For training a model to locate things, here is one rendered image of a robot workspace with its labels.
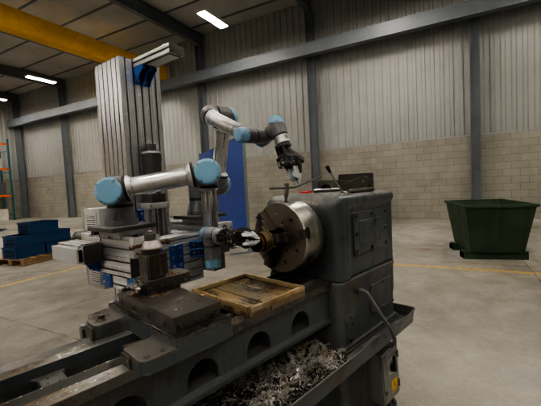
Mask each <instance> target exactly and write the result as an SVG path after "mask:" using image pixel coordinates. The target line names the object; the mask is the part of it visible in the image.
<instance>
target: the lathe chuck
mask: <svg viewBox="0 0 541 406"><path fill-rule="evenodd" d="M264 209H265V210H266V212H267V214H268V215H269V217H270V219H271V221H272V222H273V223H274V224H275V226H276V227H279V228H281V229H280V230H279V231H278V232H277V233H276V234H280V233H284V231H285V232H289V231H294V230H304V229H306V227H307V228H308V233H309V237H310V238H309V239H308V238H302V239H299V240H295V241H289V242H281V243H282V244H283V245H284V246H283V247H280V248H279V255H278V258H277V262H276V266H275V270H276V271H280V272H289V271H294V270H296V269H299V268H301V267H305V266H307V265H308V264H309V263H310V262H311V261H312V260H313V259H314V258H315V256H316V252H317V250H318V246H319V231H318V227H317V224H316V221H315V219H314V217H313V216H312V214H311V213H310V212H309V210H308V209H307V208H306V207H304V206H303V205H301V204H300V203H298V202H295V201H288V202H284V201H282V202H275V203H271V204H269V205H267V206H266V207H265V208H264ZM258 230H259V228H258V220H257V221H256V226H255V233H257V231H258ZM309 256H311V258H310V259H309V260H308V261H307V262H306V259H307V258H308V257H309Z"/></svg>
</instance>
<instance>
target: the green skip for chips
mask: <svg viewBox="0 0 541 406"><path fill-rule="evenodd" d="M444 202H445V203H446V204H447V208H448V215H449V219H450V223H451V227H452V234H453V237H454V241H455V242H450V243H449V247H450V248H451V249H453V250H454V251H460V257H462V258H463V259H517V260H529V252H528V251H526V248H527V242H528V238H529V235H530V232H531V227H532V223H533V220H534V217H535V211H536V208H537V207H540V204H536V203H530V202H525V201H515V200H509V199H503V198H499V199H474V200H448V201H444Z"/></svg>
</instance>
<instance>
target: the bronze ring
mask: <svg viewBox="0 0 541 406"><path fill-rule="evenodd" d="M256 235H257V236H259V237H260V242H259V243H258V244H256V245H255V246H252V247H251V249H252V251H254V252H264V251H270V250H271V249H272V248H273V246H274V240H273V237H272V233H270V232H269V231H267V230H261V231H260V232H258V233H256Z"/></svg>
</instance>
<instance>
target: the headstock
mask: <svg viewBox="0 0 541 406"><path fill-rule="evenodd" d="M344 192H345V193H341V195H337V194H339V193H340V191H338V192H327V193H305V194H294V195H288V198H287V201H301V202H303V203H305V204H307V205H309V206H310V207H311V208H312V209H313V210H314V211H315V212H316V214H317V216H318V218H319V219H320V222H321V225H322V228H323V233H324V243H323V247H322V250H321V252H320V255H319V257H318V258H317V259H316V261H314V262H313V263H311V264H310V265H309V266H308V265H307V266H305V267H301V268H299V269H296V270H294V271H289V272H286V273H290V274H294V275H298V276H306V277H310V278H314V279H318V280H326V281H330V282H334V283H344V282H346V281H348V280H351V279H352V276H355V275H356V274H358V273H361V272H363V271H365V270H367V269H370V268H372V267H374V266H377V265H379V264H380V263H383V262H386V261H387V260H389V259H393V244H392V217H391V200H392V198H393V193H392V192H391V191H390V190H374V191H369V192H362V193H347V191H344ZM322 194H323V195H322ZM328 194H332V195H328ZM320 195H322V196H320ZM282 201H284V196H275V197H272V198H271V199H270V200H269V201H268V203H267V205H269V204H271V203H275V202H282ZM334 223H335V224H334ZM327 277H328V278H327Z"/></svg>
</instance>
